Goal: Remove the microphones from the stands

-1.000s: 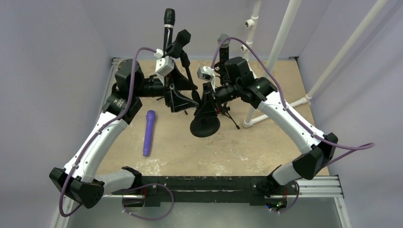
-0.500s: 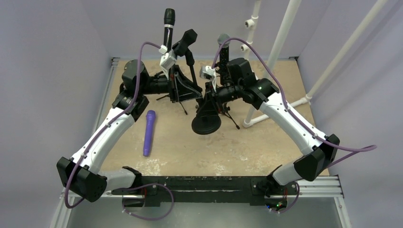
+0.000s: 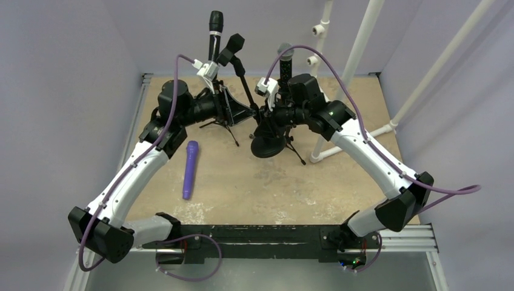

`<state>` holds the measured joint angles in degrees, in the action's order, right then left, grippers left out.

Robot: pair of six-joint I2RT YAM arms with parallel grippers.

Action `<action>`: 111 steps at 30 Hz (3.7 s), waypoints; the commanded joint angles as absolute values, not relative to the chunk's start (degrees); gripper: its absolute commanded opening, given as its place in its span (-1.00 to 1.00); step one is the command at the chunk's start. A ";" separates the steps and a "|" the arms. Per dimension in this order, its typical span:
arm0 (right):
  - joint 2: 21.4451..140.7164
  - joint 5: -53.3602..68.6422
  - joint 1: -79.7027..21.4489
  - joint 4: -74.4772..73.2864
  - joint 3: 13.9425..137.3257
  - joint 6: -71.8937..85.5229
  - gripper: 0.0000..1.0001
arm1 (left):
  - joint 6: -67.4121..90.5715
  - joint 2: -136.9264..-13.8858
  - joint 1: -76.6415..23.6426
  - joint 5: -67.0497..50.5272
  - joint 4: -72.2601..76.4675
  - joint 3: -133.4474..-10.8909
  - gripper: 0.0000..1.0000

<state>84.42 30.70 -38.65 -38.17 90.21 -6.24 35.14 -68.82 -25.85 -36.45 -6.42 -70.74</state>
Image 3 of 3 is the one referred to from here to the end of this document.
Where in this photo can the black microphone silver grille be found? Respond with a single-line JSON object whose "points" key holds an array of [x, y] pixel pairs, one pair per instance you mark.
{"points": [[285, 62]]}

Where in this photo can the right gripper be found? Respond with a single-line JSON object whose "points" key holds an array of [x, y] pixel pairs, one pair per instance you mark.
{"points": [[274, 116]]}

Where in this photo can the black tripod stand left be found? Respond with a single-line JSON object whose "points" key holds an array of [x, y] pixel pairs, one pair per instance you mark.
{"points": [[217, 84]]}

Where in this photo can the purple microphone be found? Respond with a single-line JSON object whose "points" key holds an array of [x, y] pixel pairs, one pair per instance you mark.
{"points": [[192, 151]]}

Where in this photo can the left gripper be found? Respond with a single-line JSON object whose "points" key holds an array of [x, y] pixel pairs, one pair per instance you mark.
{"points": [[226, 107]]}

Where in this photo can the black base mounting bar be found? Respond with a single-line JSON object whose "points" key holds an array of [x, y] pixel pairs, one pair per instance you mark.
{"points": [[323, 242]]}

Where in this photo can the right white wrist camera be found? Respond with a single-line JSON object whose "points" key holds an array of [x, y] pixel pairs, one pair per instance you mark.
{"points": [[268, 88]]}

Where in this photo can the black round-base mic stand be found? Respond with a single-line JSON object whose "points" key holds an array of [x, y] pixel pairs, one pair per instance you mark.
{"points": [[228, 55]]}

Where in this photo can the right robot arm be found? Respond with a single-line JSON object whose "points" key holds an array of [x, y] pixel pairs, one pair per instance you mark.
{"points": [[402, 187]]}

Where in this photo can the black tripod stand shock mount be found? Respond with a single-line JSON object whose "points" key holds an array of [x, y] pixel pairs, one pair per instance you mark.
{"points": [[286, 100]]}

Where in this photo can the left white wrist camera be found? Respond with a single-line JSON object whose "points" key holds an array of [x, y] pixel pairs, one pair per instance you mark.
{"points": [[207, 72]]}

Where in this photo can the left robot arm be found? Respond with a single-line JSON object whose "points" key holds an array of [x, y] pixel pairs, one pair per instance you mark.
{"points": [[101, 226]]}

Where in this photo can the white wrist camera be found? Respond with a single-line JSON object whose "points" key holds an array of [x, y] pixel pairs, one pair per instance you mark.
{"points": [[268, 88], [207, 72]]}

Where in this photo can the black wireless microphone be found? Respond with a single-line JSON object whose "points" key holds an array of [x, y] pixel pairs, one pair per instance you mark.
{"points": [[216, 25]]}

